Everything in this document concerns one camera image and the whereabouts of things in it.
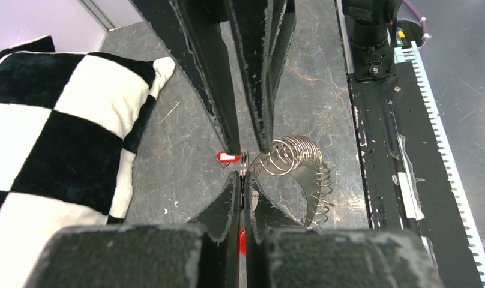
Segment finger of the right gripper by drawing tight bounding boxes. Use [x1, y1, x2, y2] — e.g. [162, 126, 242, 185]
[133, 0, 241, 155]
[224, 1, 296, 153]

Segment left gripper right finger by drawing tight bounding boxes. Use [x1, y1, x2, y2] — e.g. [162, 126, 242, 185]
[243, 172, 303, 287]

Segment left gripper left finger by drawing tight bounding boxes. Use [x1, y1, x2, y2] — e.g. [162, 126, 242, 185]
[189, 171, 242, 287]

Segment metal keyring with red handle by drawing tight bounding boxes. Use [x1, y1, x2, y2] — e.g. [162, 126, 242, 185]
[237, 136, 336, 257]

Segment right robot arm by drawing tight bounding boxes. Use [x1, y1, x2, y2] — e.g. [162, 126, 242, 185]
[133, 1, 401, 155]

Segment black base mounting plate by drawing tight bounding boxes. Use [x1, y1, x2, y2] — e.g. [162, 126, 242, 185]
[334, 0, 484, 288]

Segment black white checkered pillow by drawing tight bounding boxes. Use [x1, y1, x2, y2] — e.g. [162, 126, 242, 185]
[0, 35, 176, 287]

